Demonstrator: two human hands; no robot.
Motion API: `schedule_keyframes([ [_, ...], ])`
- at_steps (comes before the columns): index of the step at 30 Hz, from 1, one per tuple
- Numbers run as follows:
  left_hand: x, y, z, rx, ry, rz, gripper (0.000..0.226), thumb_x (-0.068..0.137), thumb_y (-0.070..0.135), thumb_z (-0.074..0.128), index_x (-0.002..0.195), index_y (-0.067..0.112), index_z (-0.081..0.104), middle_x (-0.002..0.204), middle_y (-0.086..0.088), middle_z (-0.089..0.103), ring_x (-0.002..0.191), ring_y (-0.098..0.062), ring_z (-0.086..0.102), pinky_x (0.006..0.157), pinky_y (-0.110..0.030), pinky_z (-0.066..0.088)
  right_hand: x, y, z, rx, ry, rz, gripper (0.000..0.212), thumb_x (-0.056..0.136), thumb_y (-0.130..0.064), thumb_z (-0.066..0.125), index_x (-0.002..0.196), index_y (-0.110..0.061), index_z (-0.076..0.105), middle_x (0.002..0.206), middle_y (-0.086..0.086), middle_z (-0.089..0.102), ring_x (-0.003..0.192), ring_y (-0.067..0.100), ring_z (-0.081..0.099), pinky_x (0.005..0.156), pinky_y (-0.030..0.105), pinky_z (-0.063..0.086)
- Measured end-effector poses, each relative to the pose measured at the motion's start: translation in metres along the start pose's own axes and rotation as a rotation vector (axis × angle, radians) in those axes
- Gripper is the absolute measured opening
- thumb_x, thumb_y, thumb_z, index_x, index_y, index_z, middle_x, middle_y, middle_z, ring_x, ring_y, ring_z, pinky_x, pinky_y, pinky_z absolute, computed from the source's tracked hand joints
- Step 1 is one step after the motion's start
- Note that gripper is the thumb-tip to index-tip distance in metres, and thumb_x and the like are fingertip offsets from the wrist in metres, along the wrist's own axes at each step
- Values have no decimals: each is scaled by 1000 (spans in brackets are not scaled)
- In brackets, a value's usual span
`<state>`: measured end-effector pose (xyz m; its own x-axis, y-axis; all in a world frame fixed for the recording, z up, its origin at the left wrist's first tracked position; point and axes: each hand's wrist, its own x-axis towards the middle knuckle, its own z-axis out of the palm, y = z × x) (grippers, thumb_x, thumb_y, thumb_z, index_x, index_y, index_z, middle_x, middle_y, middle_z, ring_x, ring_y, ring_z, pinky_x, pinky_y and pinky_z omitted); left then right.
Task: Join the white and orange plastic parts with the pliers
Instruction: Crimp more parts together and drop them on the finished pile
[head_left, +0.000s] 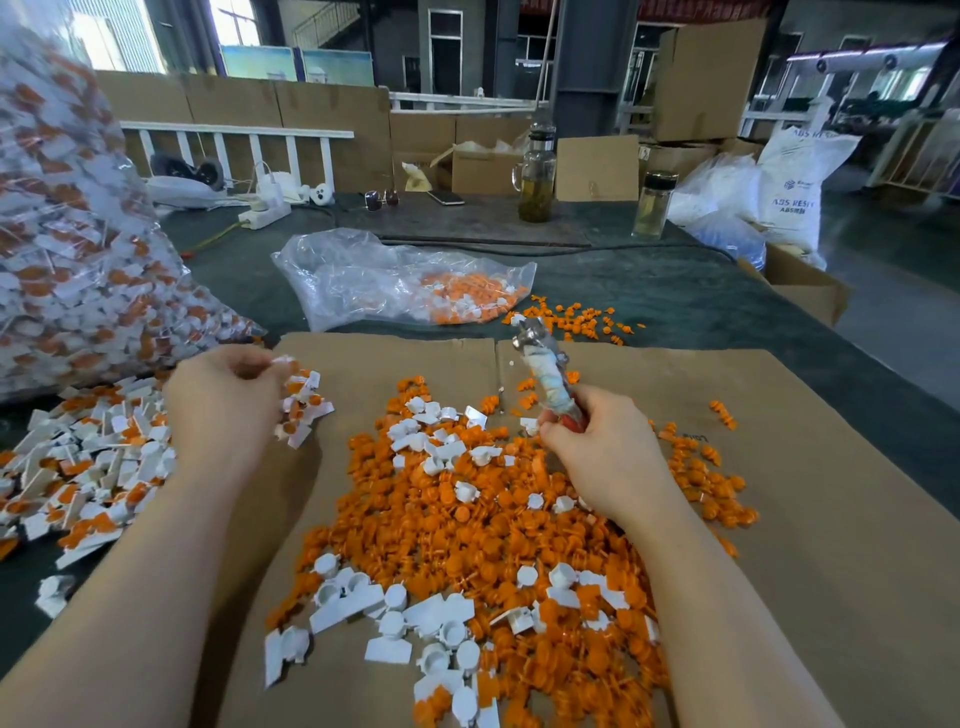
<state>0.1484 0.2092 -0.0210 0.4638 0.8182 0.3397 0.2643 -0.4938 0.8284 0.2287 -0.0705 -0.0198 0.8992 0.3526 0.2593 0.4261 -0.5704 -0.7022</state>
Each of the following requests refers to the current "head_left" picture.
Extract person's left hand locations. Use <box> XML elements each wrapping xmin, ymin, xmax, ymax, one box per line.
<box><xmin>162</xmin><ymin>343</ymin><xmax>296</xmax><ymax>485</ymax></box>

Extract person's right hand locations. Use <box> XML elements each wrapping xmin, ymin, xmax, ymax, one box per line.
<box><xmin>540</xmin><ymin>382</ymin><xmax>684</xmax><ymax>527</ymax></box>

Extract orange white plastic piece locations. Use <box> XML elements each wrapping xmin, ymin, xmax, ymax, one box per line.
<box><xmin>277</xmin><ymin>375</ymin><xmax>338</xmax><ymax>449</ymax></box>

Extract silver red-handled pliers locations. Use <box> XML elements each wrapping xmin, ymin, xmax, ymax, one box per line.
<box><xmin>510</xmin><ymin>312</ymin><xmax>587</xmax><ymax>432</ymax></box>

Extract pile of orange and white parts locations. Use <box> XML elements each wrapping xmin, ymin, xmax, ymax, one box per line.
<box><xmin>262</xmin><ymin>367</ymin><xmax>762</xmax><ymax>728</ymax></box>

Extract pile of assembled white-orange parts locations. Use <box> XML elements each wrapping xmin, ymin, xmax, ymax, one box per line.
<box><xmin>0</xmin><ymin>360</ymin><xmax>338</xmax><ymax>620</ymax></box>

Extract person's left forearm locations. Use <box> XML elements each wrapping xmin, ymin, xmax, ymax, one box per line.
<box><xmin>0</xmin><ymin>465</ymin><xmax>249</xmax><ymax>728</ymax></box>

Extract person's right forearm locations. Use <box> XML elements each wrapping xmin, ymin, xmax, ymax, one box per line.
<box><xmin>627</xmin><ymin>502</ymin><xmax>845</xmax><ymax>728</ymax></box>

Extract scatter of orange offcuts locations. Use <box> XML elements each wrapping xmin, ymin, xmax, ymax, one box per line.
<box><xmin>510</xmin><ymin>295</ymin><xmax>647</xmax><ymax>345</ymax></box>

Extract large clear bag of seals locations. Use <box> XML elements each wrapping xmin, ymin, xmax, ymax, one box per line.
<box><xmin>0</xmin><ymin>30</ymin><xmax>266</xmax><ymax>404</ymax></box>

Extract small clear plastic bag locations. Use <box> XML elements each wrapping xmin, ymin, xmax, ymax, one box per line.
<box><xmin>273</xmin><ymin>228</ymin><xmax>539</xmax><ymax>332</ymax></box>

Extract white power strip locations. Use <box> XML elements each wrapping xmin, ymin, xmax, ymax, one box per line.
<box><xmin>214</xmin><ymin>168</ymin><xmax>336</xmax><ymax>231</ymax></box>

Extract white oval plastic device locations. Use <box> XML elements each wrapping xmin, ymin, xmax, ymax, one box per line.
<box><xmin>144</xmin><ymin>175</ymin><xmax>221</xmax><ymax>212</ymax></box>

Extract open brown cardboard box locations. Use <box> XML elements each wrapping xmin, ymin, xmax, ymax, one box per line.
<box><xmin>736</xmin><ymin>243</ymin><xmax>854</xmax><ymax>327</ymax></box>

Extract glass bottle with black lid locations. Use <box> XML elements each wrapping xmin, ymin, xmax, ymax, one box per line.
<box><xmin>633</xmin><ymin>171</ymin><xmax>678</xmax><ymax>240</ymax></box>

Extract clear blue plastic bag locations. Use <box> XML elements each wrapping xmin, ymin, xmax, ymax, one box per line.
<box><xmin>669</xmin><ymin>151</ymin><xmax>768</xmax><ymax>270</ymax></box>

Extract flat brown cardboard panel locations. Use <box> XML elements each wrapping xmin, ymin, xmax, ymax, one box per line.
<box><xmin>555</xmin><ymin>135</ymin><xmax>642</xmax><ymax>203</ymax></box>

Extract glass tea jar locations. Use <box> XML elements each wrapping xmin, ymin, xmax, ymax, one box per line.
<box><xmin>511</xmin><ymin>126</ymin><xmax>558</xmax><ymax>224</ymax></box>

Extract open cardboard box with paper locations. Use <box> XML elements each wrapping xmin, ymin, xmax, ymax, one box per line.
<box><xmin>429</xmin><ymin>139</ymin><xmax>527</xmax><ymax>198</ymax></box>

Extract row of upright cardboard sheets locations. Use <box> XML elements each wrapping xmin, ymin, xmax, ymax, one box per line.
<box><xmin>97</xmin><ymin>72</ymin><xmax>539</xmax><ymax>194</ymax></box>

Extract white woven sack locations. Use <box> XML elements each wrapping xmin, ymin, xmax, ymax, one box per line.
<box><xmin>757</xmin><ymin>97</ymin><xmax>863</xmax><ymax>269</ymax></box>

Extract tall brown cardboard box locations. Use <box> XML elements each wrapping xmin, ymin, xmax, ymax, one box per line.
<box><xmin>652</xmin><ymin>18</ymin><xmax>768</xmax><ymax>143</ymax></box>

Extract dark steel pillar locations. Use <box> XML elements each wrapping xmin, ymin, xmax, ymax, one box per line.
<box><xmin>552</xmin><ymin>0</ymin><xmax>639</xmax><ymax>137</ymax></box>

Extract white metal rack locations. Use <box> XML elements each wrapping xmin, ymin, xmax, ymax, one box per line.
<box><xmin>870</xmin><ymin>105</ymin><xmax>960</xmax><ymax>194</ymax></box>

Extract white railing frame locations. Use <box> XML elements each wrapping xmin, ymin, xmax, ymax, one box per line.
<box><xmin>120</xmin><ymin>123</ymin><xmax>356</xmax><ymax>192</ymax></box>

